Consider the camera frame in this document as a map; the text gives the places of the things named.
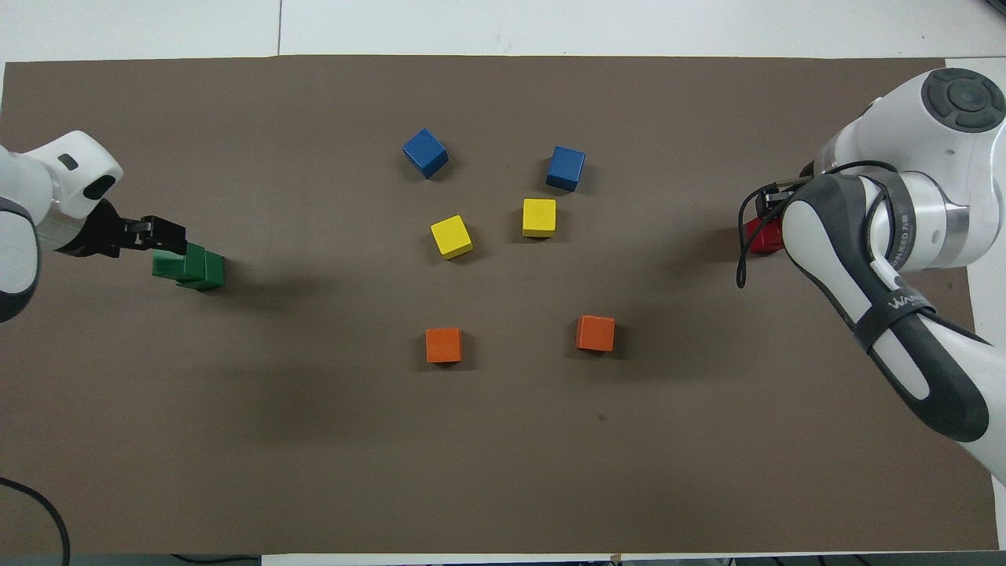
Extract orange wooden block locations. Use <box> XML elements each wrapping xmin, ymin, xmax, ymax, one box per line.
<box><xmin>425</xmin><ymin>327</ymin><xmax>464</xmax><ymax>365</ymax></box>
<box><xmin>575</xmin><ymin>315</ymin><xmax>616</xmax><ymax>353</ymax></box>

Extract brown table mat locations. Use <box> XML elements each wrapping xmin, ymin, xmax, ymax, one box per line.
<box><xmin>0</xmin><ymin>55</ymin><xmax>999</xmax><ymax>555</ymax></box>

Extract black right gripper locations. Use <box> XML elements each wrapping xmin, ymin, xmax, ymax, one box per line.
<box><xmin>756</xmin><ymin>160</ymin><xmax>820</xmax><ymax>211</ymax></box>

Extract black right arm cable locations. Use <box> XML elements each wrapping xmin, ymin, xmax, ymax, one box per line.
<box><xmin>736</xmin><ymin>160</ymin><xmax>901</xmax><ymax>289</ymax></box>

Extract blue wooden block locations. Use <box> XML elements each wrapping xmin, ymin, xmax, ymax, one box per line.
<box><xmin>402</xmin><ymin>128</ymin><xmax>450</xmax><ymax>180</ymax></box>
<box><xmin>546</xmin><ymin>145</ymin><xmax>587</xmax><ymax>193</ymax></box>

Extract green wooden block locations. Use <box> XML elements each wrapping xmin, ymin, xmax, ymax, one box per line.
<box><xmin>152</xmin><ymin>244</ymin><xmax>207</xmax><ymax>282</ymax></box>
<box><xmin>177</xmin><ymin>252</ymin><xmax>226</xmax><ymax>292</ymax></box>

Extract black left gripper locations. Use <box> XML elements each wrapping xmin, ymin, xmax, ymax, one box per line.
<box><xmin>57</xmin><ymin>200</ymin><xmax>188</xmax><ymax>259</ymax></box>

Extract yellow wooden block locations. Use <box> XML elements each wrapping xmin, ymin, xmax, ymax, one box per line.
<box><xmin>430</xmin><ymin>215</ymin><xmax>475</xmax><ymax>261</ymax></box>
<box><xmin>522</xmin><ymin>197</ymin><xmax>558</xmax><ymax>239</ymax></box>

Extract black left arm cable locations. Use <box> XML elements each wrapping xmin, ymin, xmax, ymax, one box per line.
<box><xmin>0</xmin><ymin>476</ymin><xmax>72</xmax><ymax>566</ymax></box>

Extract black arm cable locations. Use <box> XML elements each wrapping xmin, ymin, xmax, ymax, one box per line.
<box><xmin>736</xmin><ymin>160</ymin><xmax>901</xmax><ymax>289</ymax></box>
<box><xmin>0</xmin><ymin>476</ymin><xmax>72</xmax><ymax>566</ymax></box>

